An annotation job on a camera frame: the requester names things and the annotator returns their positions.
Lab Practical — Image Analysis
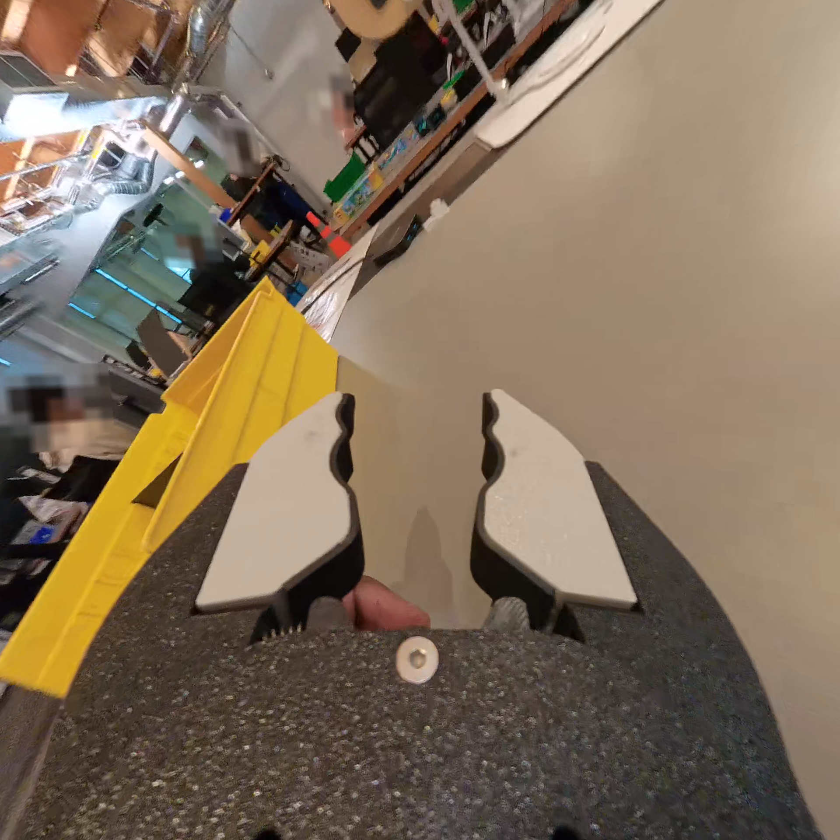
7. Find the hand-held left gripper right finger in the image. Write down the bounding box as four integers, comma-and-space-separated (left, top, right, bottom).
470, 388, 640, 634

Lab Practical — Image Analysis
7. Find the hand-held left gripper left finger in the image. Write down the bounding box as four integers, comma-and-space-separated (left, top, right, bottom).
194, 392, 366, 624

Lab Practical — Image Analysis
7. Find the yellow plastic storage bin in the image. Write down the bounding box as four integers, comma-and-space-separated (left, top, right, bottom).
0, 276, 340, 700

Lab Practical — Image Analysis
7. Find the person's left hand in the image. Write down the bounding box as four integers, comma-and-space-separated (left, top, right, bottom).
341, 575, 432, 633

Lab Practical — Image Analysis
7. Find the red orange object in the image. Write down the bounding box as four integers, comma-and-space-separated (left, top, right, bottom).
305, 210, 352, 258

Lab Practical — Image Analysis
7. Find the small black box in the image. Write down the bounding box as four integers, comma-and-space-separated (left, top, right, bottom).
373, 213, 424, 266

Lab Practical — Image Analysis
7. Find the green plastic bin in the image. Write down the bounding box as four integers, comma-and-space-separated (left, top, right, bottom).
323, 152, 366, 204

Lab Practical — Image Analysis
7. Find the wooden workbench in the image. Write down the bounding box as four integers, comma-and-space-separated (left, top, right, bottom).
331, 0, 581, 240

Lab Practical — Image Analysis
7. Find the silver ventilation duct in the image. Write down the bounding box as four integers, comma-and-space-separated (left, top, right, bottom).
85, 0, 231, 198

